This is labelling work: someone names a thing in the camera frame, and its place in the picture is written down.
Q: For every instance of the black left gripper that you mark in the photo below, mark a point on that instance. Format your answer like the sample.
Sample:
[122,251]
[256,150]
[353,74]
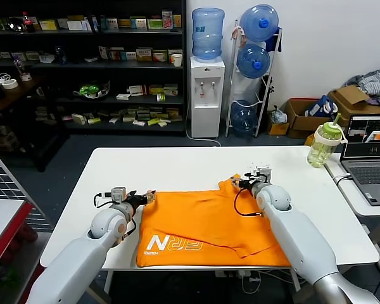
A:
[136,200]

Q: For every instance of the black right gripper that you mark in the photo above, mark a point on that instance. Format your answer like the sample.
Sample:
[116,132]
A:
[248,183]

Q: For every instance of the orange t-shirt white print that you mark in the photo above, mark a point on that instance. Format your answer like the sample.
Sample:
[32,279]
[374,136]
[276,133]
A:
[193,221]

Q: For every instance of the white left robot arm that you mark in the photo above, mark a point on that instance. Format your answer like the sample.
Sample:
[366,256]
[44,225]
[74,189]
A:
[82,253]

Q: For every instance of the pile of grey clothes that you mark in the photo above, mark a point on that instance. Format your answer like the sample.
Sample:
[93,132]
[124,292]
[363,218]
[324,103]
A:
[375,84]

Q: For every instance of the blue water jug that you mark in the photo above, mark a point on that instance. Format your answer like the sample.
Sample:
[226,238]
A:
[207,34]
[244,117]
[252,61]
[258,23]

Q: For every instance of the small yellow box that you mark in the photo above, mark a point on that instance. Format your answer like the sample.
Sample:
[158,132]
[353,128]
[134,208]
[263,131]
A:
[278,130]

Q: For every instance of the white water dispenser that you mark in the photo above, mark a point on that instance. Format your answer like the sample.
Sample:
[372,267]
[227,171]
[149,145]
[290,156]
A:
[206,120]

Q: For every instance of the grey plastic bag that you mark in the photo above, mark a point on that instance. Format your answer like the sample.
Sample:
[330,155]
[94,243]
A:
[278,115]

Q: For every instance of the open cardboard box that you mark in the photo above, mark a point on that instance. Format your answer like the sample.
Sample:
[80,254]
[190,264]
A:
[301,122]

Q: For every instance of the green lid drinking bottle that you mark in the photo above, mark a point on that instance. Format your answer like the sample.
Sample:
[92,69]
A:
[320,152]

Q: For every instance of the white power strip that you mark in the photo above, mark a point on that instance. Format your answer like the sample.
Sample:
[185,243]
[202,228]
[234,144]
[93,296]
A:
[228,275]

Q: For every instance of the flat white medicine box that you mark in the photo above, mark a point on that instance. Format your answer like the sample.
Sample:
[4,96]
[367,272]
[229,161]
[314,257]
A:
[123,96]

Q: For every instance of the white red medicine box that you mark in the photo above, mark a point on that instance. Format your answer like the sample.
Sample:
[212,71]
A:
[136,90]

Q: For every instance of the blue white bag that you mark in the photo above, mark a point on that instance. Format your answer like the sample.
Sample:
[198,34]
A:
[320,106]

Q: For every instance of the bowl of green fruit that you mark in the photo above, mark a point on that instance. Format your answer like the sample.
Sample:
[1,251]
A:
[90,90]

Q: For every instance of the grey laptop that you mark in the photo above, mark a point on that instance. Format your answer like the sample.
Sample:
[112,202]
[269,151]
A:
[370,174]

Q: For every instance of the black shelf unit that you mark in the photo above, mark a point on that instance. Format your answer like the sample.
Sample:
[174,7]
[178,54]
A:
[114,66]

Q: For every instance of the white paper cup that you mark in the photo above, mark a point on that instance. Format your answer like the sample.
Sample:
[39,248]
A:
[177,60]

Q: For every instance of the orange white medicine box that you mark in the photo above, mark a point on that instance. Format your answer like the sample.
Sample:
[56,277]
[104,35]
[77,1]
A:
[160,56]

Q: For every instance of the yellow white medicine box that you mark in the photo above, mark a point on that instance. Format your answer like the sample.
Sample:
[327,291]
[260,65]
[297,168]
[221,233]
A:
[144,54]

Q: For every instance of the large cardboard box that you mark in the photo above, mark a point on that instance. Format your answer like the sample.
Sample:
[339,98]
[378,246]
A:
[351,96]

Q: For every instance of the dark blue hanging cloth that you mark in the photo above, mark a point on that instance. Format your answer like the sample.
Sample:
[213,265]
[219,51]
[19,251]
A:
[274,42]

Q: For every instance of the brown wooden table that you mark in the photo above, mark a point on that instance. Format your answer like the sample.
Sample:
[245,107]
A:
[16,95]

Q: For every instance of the green white medicine box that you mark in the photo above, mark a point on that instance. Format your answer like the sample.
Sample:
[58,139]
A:
[155,23]

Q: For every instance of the teal white medicine box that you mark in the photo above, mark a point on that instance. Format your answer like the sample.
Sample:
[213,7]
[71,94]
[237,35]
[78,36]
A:
[138,23]

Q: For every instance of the pink medicine box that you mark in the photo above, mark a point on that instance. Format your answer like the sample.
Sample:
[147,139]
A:
[167,19]

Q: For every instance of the white tape roll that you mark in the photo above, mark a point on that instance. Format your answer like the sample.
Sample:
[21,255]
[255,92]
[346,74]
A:
[10,84]

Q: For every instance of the plain white box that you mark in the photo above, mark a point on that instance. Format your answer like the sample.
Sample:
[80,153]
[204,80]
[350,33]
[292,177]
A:
[75,25]

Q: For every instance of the cola bottle red cap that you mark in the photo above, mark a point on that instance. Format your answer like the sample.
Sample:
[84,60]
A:
[28,23]

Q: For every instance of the dark glass bowl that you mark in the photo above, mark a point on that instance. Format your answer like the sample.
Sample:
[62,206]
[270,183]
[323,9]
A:
[16,24]

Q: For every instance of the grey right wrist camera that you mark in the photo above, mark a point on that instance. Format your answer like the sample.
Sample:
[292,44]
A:
[263,173]

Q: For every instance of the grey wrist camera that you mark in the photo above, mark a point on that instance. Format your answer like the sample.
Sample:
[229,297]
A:
[118,194]
[263,173]

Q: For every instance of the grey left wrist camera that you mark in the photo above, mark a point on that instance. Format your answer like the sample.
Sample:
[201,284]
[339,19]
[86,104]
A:
[118,194]

